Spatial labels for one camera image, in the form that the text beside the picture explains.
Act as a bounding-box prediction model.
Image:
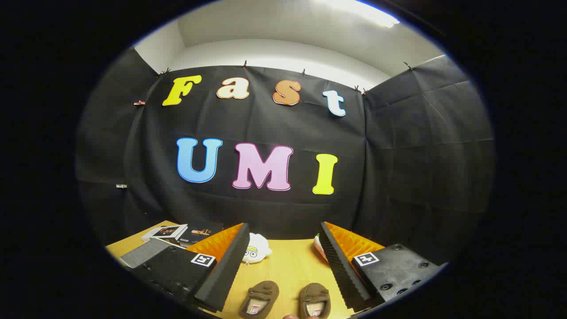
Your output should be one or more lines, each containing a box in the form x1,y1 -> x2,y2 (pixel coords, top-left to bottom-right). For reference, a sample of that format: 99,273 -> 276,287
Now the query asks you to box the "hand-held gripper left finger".
133,223 -> 251,313

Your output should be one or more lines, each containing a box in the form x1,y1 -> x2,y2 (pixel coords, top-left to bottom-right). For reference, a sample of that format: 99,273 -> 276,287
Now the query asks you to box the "grey fabric storage box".
120,238 -> 171,269

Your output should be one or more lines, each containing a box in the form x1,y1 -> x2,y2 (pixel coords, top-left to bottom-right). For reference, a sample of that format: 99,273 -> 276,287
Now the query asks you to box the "watermelon slice plush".
313,233 -> 329,262

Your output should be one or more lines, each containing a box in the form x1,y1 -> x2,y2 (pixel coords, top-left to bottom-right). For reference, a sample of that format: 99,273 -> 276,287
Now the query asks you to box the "white cover book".
141,224 -> 188,242

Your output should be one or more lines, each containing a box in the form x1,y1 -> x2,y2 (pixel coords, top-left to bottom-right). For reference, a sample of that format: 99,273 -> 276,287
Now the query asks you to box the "dark blue book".
179,226 -> 225,247

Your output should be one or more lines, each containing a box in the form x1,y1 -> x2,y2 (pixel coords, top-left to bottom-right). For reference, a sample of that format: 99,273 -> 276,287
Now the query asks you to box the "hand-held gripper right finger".
319,222 -> 448,313

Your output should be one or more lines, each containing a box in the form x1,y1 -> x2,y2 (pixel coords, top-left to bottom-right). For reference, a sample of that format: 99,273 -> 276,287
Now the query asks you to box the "black backdrop cloth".
75,48 -> 496,266

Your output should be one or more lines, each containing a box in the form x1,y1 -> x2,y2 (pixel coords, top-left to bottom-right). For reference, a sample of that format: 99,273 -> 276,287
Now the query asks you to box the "white plush toy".
241,233 -> 272,265

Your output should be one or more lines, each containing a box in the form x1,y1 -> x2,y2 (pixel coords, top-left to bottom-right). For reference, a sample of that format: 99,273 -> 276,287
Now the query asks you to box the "brown fuzzy shoe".
299,283 -> 331,319
239,280 -> 280,319

